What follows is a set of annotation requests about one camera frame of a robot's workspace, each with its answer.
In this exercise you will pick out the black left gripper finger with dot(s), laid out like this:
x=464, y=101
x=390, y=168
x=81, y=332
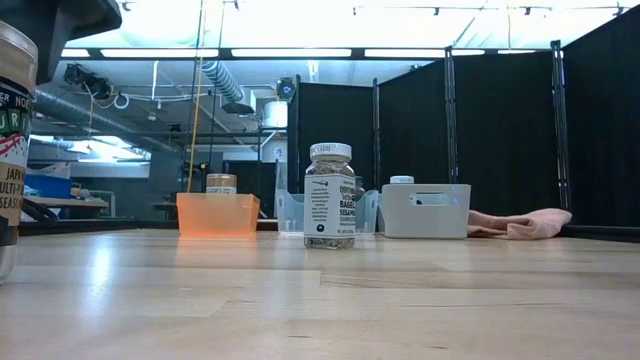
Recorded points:
x=65, y=20

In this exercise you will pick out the tan-lid spice jar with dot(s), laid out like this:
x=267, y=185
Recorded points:
x=221, y=182
x=12, y=175

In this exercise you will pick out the green-lid spice jar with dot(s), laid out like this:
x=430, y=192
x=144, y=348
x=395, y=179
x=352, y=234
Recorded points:
x=360, y=192

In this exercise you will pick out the white-lid spice jar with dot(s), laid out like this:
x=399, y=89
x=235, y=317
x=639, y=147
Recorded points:
x=402, y=179

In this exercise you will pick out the black ceiling device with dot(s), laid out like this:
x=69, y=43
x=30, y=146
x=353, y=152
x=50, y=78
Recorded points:
x=87, y=80

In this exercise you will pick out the grey ceiling pipe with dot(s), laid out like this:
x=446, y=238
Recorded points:
x=75, y=112

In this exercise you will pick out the fluorescent ceiling light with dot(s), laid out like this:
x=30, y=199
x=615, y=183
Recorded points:
x=100, y=149

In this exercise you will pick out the blue storage bin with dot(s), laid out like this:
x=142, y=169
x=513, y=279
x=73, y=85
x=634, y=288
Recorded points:
x=47, y=186

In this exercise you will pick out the wooden background table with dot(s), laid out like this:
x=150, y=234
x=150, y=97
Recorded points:
x=70, y=202

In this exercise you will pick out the white cylinder tank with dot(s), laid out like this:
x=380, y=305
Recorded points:
x=276, y=115

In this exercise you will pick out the orange translucent plastic bin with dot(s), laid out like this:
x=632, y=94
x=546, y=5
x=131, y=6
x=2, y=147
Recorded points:
x=217, y=215

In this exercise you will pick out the clear plastic bin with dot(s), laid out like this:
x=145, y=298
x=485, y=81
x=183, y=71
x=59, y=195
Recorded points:
x=290, y=212

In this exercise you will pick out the white-lid bagel seasoning jar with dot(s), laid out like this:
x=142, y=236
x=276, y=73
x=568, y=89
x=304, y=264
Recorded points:
x=329, y=205

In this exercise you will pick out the light grey plastic bin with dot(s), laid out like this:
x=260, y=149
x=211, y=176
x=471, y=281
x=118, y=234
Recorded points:
x=425, y=220

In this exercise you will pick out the black partition curtain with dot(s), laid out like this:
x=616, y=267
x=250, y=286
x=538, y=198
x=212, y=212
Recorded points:
x=500, y=135

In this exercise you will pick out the pink cloth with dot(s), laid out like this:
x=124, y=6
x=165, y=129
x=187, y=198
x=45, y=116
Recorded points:
x=525, y=222

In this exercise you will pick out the silver flexible duct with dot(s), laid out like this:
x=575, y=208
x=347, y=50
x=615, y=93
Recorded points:
x=222, y=80

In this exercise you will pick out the round black camera device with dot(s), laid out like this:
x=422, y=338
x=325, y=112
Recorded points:
x=286, y=89

